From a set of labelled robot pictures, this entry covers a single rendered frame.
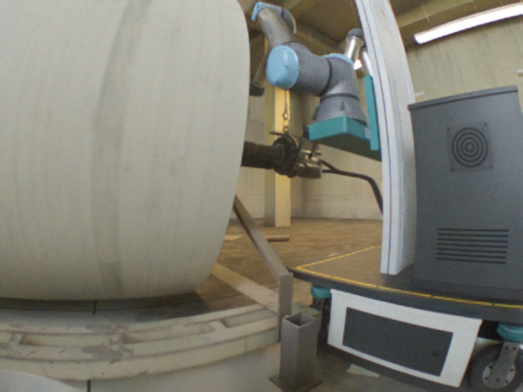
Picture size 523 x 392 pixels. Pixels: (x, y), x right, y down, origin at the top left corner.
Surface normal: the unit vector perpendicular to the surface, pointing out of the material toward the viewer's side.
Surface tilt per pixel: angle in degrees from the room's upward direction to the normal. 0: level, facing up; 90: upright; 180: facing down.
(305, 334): 90
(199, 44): 86
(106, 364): 90
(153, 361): 90
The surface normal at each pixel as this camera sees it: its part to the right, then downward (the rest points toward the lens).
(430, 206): -0.80, -0.03
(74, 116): 0.53, 0.20
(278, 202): 0.55, -0.03
